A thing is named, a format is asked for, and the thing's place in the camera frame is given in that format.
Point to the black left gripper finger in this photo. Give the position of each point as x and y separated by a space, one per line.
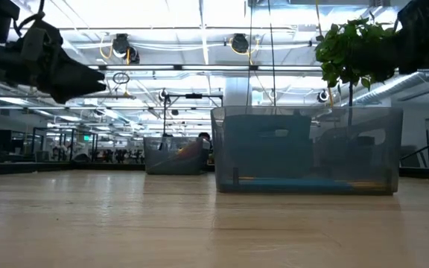
84 72
80 91

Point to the narrow grey translucent bin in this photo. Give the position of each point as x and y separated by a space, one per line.
162 164

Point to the teal plastic bin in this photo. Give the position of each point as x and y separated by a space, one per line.
266 149

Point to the person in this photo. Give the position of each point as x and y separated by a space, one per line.
204 136

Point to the wide grey translucent bin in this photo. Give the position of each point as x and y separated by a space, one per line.
389 160

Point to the black plant pot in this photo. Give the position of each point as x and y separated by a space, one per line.
348 152

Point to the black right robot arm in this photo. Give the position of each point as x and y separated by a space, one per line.
426 37

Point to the green leafy plant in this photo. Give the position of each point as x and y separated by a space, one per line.
348 48

